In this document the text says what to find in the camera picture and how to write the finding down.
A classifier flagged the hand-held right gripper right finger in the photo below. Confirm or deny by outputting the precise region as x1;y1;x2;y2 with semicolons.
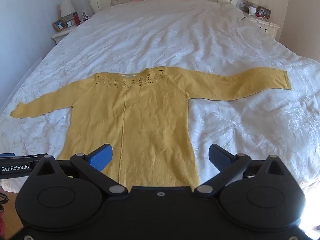
194;144;288;197

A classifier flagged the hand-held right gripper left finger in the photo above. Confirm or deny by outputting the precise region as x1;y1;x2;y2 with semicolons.
32;144;128;196

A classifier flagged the yellow knit sweater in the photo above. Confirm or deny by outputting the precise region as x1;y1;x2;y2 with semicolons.
10;66;292;191

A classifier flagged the white embroidered bedspread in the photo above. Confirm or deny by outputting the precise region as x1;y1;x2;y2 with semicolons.
0;0;320;205

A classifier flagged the cream nightstand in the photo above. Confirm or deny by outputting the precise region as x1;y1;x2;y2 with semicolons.
244;10;281;41
51;26;77;46

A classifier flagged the wooden photo frame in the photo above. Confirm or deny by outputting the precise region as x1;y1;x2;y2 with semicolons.
52;18;68;32
257;5;272;19

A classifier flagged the white charging cable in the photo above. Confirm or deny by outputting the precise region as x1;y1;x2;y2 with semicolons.
259;9;273;33

